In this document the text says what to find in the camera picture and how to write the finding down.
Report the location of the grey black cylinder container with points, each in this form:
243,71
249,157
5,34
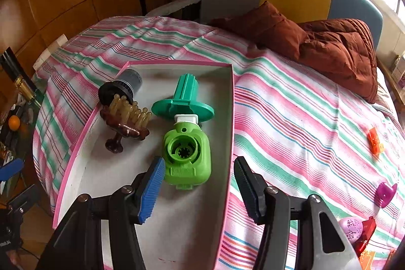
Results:
125,84

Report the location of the red block toy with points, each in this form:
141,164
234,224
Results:
368,228

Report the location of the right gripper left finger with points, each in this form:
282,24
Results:
77,241

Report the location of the brown massage brush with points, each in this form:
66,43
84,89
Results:
126,120

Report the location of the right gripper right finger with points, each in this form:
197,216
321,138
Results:
321,243

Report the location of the rust brown quilt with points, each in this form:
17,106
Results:
340,49

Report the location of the teal flanged plastic spool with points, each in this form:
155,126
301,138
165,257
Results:
184,101

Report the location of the orange linked cube blocks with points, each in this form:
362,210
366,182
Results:
375,144

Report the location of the purple patterned oval case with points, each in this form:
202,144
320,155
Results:
352,228

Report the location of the orange fruit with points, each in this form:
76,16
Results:
14,123

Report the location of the green plug-in device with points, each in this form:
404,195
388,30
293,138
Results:
187,153

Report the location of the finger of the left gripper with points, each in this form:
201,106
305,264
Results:
10,169

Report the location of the orange plastic rack piece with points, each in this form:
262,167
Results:
366,259

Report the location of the striped bed sheet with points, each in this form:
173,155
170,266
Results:
299,130

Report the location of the pink edged tray box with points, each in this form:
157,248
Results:
185,228

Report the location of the magenta flanged plastic cup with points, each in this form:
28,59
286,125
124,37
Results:
385,194

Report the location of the wooden bedside desk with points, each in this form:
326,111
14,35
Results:
397,91

